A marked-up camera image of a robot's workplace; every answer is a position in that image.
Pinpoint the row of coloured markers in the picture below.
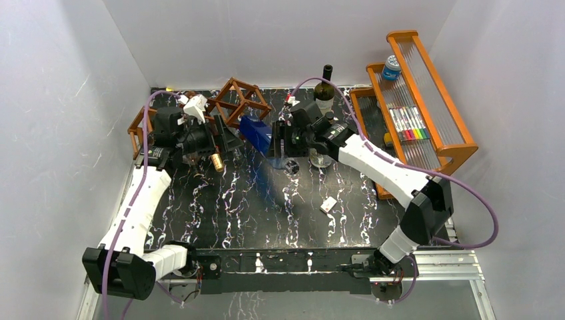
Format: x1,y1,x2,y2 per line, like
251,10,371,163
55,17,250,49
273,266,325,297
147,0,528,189
388,105,430,142

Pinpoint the brown wooden wine rack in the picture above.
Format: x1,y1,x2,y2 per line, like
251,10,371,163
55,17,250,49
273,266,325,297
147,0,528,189
127,77,273,159

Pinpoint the dark green wine bottle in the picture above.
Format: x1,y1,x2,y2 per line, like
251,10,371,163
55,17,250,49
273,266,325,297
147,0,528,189
314,65,335,115

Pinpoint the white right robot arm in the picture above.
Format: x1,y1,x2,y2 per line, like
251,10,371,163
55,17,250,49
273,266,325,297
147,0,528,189
268,97,452,276

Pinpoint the small white box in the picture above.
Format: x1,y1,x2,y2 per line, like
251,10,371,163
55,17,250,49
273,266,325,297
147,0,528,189
320,197,337,214

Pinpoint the clear glass corked bottle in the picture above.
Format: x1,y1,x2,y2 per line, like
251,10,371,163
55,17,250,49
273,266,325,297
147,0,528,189
309,109,334,169

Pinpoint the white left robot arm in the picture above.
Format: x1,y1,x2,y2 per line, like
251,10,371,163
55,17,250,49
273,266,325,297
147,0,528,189
82,105,242,300

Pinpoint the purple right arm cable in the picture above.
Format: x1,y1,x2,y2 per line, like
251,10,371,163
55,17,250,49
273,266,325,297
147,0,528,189
286,77,500,305

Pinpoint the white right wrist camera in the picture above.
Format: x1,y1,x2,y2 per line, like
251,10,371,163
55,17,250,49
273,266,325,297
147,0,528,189
284,95,300,107

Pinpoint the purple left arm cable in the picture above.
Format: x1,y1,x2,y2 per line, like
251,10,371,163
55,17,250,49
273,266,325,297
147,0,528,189
100,90,187,320

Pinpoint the blue lidded small jar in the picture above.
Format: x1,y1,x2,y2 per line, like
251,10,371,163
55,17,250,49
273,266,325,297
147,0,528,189
381,55,401,81

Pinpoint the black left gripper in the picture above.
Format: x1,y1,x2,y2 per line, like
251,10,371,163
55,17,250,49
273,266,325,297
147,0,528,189
175,115,243,156

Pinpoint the gold-capped red wine bottle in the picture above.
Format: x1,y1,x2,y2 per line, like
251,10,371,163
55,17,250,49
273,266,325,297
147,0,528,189
209,151,225,172

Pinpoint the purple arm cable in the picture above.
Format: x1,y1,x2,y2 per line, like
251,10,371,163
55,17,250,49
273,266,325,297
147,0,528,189
286,77,500,305
100,90,187,320

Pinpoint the blue labelled plastic bottle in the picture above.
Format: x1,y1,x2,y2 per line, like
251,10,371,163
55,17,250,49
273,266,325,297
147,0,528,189
239,115,300,175

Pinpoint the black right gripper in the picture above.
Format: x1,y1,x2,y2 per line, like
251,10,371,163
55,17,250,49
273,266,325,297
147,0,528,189
265,121,314,159

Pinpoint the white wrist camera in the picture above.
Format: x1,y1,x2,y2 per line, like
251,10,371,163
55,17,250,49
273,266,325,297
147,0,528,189
179,94,207,124
284,95,300,107

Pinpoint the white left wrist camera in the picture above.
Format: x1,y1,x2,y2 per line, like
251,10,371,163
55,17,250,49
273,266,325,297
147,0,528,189
179,94,207,124

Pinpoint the orange wooden display shelf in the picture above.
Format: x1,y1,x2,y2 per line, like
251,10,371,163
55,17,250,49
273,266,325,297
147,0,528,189
350,30,478,175

